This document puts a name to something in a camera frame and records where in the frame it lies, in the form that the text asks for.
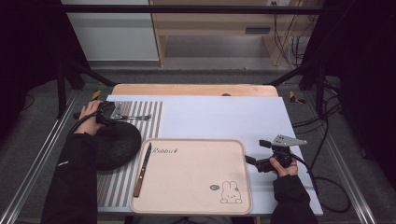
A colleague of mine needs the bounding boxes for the white cabinet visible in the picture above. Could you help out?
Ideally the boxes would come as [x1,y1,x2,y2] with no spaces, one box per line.
[61,0,160,62]

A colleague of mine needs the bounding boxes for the black textured plate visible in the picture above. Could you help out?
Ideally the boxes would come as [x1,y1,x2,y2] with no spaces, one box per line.
[92,120,143,172]

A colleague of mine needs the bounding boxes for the white board sheet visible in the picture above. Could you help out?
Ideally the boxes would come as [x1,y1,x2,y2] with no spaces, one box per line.
[96,94,324,217]

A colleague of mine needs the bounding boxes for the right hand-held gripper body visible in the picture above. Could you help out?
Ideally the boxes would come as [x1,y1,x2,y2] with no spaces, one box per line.
[255,133,308,174]

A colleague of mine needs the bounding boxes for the beige tray with rabbit print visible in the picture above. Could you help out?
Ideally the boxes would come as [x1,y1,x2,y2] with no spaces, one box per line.
[130,138,253,216]

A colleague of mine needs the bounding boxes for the black curtain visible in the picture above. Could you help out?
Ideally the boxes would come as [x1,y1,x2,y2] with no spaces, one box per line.
[0,0,92,143]
[303,0,396,189]

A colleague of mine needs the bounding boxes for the hand-held gripper cable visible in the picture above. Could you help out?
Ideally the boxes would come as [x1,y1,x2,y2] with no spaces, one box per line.
[67,111,101,136]
[291,152,351,215]

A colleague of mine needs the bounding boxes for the person's left hand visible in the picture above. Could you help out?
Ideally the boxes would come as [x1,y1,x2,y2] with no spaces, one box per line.
[74,99,106,136]

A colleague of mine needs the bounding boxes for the hanging black cables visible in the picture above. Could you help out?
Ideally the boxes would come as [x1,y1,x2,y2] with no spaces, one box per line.
[272,0,314,68]

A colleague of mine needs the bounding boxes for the right hand-held gripper cable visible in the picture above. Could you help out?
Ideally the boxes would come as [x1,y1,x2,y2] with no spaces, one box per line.
[291,152,351,215]

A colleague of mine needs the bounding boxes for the grey striped placemat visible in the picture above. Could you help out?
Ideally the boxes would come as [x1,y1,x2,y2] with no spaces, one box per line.
[92,100,163,209]

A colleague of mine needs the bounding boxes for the black floor cables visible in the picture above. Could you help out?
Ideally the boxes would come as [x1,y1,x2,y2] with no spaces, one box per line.
[291,78,344,171]

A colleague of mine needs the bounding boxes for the black horizontal bar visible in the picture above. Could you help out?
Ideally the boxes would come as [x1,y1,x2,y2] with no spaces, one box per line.
[40,4,344,15]

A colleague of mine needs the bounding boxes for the black metal stand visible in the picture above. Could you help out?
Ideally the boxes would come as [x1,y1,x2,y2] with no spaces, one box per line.
[55,58,117,119]
[264,59,329,119]

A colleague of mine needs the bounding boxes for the person's right hand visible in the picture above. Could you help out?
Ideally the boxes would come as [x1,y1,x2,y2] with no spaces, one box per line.
[268,156,300,178]

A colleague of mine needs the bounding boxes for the knife with brown handle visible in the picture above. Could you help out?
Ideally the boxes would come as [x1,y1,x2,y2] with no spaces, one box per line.
[133,142,153,199]

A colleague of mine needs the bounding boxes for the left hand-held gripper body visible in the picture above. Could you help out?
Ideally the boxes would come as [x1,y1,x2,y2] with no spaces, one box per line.
[95,100,126,126]

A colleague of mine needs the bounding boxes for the metal floor rail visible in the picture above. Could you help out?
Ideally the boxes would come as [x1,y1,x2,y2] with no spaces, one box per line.
[0,90,79,224]
[303,92,378,224]

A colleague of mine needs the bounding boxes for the left hand-held gripper cable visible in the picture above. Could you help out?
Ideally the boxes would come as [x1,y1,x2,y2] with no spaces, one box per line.
[67,111,101,136]

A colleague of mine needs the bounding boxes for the wooden shelf unit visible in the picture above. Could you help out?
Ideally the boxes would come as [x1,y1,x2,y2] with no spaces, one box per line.
[148,0,325,67]

